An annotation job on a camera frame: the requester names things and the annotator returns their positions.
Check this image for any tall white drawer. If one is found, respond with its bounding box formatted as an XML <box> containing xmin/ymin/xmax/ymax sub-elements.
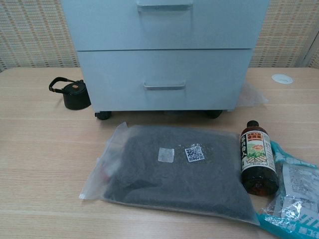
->
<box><xmin>76</xmin><ymin>49</ymin><xmax>254</xmax><ymax>112</ymax></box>

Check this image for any white three-drawer cabinet body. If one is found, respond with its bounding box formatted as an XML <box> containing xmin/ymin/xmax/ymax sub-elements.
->
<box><xmin>60</xmin><ymin>0</ymin><xmax>271</xmax><ymax>118</ymax></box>

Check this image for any black caster wheel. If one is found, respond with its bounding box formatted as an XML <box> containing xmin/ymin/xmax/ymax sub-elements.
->
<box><xmin>94</xmin><ymin>111</ymin><xmax>112</xmax><ymax>120</ymax></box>
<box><xmin>204</xmin><ymin>109</ymin><xmax>224</xmax><ymax>119</ymax></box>

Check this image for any frosted bag with dark cloth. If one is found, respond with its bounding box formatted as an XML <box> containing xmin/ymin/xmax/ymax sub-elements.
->
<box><xmin>79</xmin><ymin>121</ymin><xmax>261</xmax><ymax>226</ymax></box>

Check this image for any clear plastic sheet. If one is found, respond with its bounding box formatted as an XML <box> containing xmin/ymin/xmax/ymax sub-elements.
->
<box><xmin>240</xmin><ymin>81</ymin><xmax>269</xmax><ymax>107</ymax></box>

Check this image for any brown bottle with printed label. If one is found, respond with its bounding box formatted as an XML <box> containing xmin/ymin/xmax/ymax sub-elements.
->
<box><xmin>239</xmin><ymin>119</ymin><xmax>279</xmax><ymax>196</ymax></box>

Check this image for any teal and white plastic package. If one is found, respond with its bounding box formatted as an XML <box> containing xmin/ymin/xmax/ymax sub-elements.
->
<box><xmin>256</xmin><ymin>140</ymin><xmax>319</xmax><ymax>239</ymax></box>

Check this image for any white drawer with metal handle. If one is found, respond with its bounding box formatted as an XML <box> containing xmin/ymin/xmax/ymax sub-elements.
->
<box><xmin>61</xmin><ymin>0</ymin><xmax>271</xmax><ymax>50</ymax></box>

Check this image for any round grey cable grommet cover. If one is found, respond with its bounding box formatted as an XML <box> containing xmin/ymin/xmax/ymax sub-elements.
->
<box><xmin>271</xmin><ymin>74</ymin><xmax>294</xmax><ymax>84</ymax></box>

